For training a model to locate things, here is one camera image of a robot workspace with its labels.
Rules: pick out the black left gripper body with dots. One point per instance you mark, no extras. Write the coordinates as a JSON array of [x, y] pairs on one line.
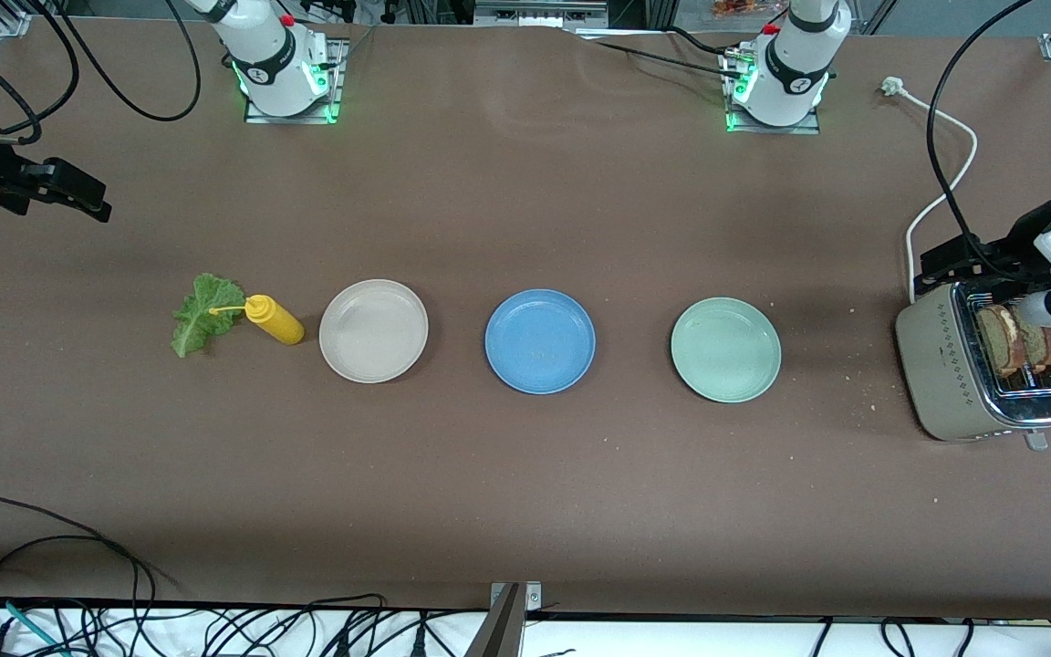
[[1021, 233]]

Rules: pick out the light brown bread slice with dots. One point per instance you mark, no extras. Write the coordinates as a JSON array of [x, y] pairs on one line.
[[998, 342]]

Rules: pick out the dark crust bread slice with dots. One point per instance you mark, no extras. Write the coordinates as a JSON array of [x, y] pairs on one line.
[[1044, 347]]

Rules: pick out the green lettuce leaf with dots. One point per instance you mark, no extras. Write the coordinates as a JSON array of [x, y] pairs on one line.
[[202, 319]]

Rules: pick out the yellow mustard squeeze bottle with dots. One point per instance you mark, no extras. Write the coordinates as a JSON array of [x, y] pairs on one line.
[[279, 324]]

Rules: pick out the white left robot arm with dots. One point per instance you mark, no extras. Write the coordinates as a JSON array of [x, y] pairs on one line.
[[790, 55]]

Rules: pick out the green round plate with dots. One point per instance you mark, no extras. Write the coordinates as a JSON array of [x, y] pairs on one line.
[[726, 351]]

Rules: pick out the beige round plate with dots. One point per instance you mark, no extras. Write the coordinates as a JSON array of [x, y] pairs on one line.
[[373, 330]]

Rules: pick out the blue round plate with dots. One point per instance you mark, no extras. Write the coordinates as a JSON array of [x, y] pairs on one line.
[[539, 342]]

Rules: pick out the beige chrome toaster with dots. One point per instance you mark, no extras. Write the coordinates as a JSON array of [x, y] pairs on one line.
[[941, 365]]

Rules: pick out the orange snack bag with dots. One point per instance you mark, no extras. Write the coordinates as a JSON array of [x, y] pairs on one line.
[[744, 8]]

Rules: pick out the grey power strip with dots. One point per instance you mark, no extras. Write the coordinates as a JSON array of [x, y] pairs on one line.
[[539, 13]]

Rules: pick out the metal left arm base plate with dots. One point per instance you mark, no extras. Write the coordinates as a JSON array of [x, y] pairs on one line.
[[808, 128]]

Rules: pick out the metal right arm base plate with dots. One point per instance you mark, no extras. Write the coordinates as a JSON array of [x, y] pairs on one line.
[[338, 82]]

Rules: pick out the grey metal edge bracket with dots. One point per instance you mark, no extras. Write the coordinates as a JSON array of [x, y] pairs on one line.
[[503, 630]]

